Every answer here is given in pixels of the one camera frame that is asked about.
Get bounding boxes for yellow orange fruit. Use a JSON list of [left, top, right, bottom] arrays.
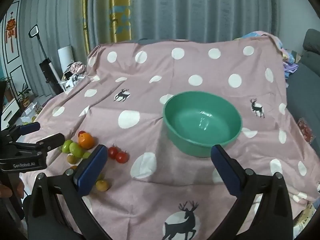
[[96, 179, 110, 192]]

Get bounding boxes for large green fruit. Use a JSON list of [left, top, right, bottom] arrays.
[[69, 142, 84, 158]]

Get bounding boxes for green plastic bowl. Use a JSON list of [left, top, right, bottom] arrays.
[[162, 91, 243, 158]]

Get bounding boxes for orange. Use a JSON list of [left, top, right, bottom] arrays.
[[78, 132, 95, 149]]

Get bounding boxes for grey sofa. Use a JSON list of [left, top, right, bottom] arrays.
[[286, 29, 320, 125]]

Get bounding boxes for person's left hand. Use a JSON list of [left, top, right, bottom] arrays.
[[0, 183, 13, 198]]

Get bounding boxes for pile of clothes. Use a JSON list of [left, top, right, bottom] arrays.
[[61, 62, 87, 90]]

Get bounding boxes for white cylinder appliance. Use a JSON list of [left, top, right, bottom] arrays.
[[57, 45, 74, 78]]

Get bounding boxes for gold curtain strip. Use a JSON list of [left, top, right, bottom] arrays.
[[81, 0, 91, 53]]

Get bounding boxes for potted plant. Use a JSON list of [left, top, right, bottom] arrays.
[[16, 83, 33, 106]]

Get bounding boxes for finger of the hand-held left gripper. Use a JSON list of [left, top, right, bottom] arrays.
[[0, 122, 41, 143], [14, 133, 65, 156]]

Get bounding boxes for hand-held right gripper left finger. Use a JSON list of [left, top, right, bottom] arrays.
[[24, 144, 118, 240]]

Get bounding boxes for pink polka dot blanket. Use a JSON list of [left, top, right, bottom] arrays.
[[19, 35, 320, 240]]

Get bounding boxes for colourful printed blanket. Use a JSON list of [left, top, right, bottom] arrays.
[[234, 31, 299, 80]]

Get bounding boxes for gold patterned curtain band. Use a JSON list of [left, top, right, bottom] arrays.
[[109, 0, 133, 43]]

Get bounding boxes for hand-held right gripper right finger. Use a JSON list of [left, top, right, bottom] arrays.
[[210, 144, 294, 240]]

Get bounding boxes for white cabinet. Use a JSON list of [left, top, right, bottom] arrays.
[[0, 97, 23, 128]]

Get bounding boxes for red packet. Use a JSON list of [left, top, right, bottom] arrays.
[[297, 118, 313, 144]]

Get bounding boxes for black floor washer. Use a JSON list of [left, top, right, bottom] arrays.
[[28, 24, 64, 95]]

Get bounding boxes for red wall ornament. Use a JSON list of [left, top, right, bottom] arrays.
[[5, 17, 17, 53]]

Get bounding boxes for grey curtain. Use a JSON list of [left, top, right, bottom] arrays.
[[20, 0, 300, 55]]

